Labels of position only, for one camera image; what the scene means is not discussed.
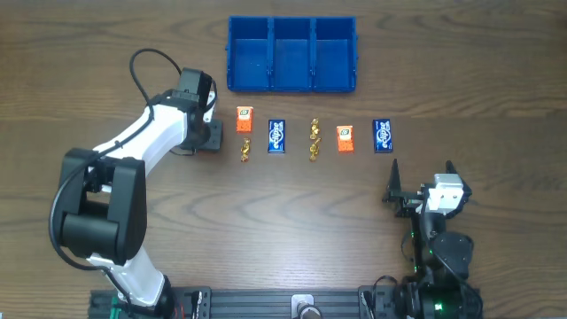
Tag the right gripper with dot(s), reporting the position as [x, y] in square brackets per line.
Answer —
[409, 204]

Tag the blue candy pack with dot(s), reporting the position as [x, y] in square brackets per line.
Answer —
[382, 136]
[276, 136]

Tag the orange candy box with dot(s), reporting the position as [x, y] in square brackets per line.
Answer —
[244, 120]
[345, 140]

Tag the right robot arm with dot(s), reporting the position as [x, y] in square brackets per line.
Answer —
[447, 252]

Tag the gold wrapped candy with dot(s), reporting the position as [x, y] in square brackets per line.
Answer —
[314, 150]
[245, 150]
[314, 128]

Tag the blue tray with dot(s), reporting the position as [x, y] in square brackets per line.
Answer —
[292, 66]

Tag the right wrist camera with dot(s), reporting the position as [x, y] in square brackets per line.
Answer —
[445, 190]

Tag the mounting rail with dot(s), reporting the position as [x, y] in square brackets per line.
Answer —
[257, 303]

